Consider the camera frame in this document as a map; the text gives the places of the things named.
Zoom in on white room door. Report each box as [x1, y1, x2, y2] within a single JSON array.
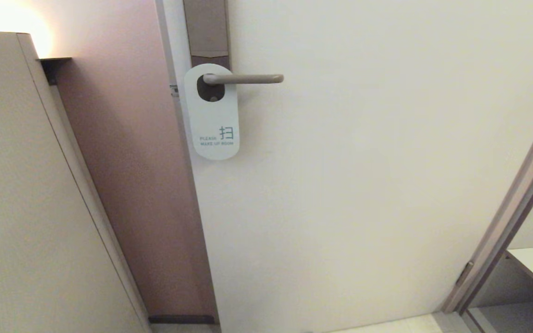
[[155, 0, 533, 333]]

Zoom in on brown door lock plate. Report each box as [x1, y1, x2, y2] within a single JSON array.
[[183, 0, 231, 102]]

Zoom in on beige metal door handle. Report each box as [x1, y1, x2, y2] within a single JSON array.
[[203, 73, 285, 86]]

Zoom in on white and blue door hanger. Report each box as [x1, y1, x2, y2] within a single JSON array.
[[184, 63, 240, 161]]

